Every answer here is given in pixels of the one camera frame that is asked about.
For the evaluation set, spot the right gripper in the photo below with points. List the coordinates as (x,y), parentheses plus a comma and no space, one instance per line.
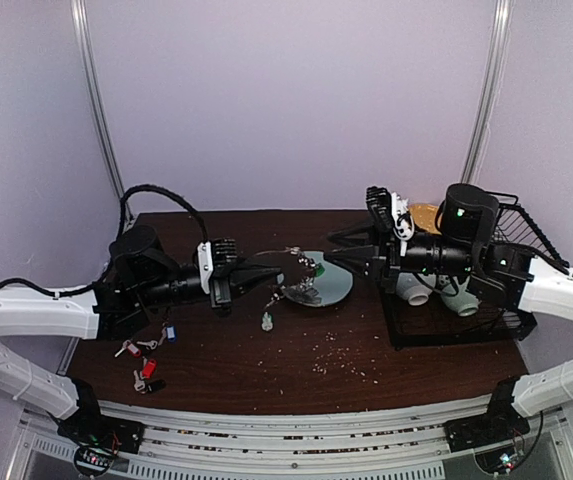
(381,256)

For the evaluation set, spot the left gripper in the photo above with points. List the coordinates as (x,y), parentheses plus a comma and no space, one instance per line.
(224,288)

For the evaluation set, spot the grey leather key holder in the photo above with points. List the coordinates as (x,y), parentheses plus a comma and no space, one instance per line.
(297,281)

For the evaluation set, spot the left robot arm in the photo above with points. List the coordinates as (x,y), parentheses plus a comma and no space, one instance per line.
(145,279)

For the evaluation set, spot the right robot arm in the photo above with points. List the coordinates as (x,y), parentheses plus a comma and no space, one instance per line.
(465,249)

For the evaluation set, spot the light blue flower plate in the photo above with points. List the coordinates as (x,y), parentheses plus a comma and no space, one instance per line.
(334,284)

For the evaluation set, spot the pale green key tag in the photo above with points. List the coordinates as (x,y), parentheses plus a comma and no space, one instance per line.
(267,322)

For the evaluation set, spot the orange dotted plate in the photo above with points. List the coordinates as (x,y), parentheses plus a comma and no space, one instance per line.
(424,216)

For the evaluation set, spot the blue key tag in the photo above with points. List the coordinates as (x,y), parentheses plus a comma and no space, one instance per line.
(169,333)

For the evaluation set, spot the green ceramic bowl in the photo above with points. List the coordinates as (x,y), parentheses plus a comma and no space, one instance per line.
(462,303)

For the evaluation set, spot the red key tag with key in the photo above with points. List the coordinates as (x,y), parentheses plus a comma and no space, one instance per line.
(130,348)

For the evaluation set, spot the black key tag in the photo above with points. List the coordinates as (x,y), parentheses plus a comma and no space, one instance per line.
(154,386)

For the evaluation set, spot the silver key near black tag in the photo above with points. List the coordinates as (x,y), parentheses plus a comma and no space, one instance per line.
(139,384)

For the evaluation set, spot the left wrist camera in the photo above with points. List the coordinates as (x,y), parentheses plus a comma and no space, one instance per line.
(216,260)

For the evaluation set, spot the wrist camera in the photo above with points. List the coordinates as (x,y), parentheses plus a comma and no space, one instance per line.
(216,260)
(390,213)

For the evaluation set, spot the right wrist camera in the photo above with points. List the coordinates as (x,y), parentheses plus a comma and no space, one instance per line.
(390,213)

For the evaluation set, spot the black wire dish rack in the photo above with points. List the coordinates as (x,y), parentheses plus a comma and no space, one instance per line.
(515,242)

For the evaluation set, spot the right aluminium post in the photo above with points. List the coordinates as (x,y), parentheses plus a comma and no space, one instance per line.
(490,91)

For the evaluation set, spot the aluminium post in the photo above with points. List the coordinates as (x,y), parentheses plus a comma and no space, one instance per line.
(84,42)
(490,91)

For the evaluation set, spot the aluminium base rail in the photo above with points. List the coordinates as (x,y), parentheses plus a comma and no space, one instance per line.
(407,443)

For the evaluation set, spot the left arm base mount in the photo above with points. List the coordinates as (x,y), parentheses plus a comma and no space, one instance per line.
(100,439)

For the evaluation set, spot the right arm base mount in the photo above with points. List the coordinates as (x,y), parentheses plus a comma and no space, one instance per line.
(497,440)

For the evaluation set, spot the left aluminium post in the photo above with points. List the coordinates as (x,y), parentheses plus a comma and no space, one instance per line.
(84,42)

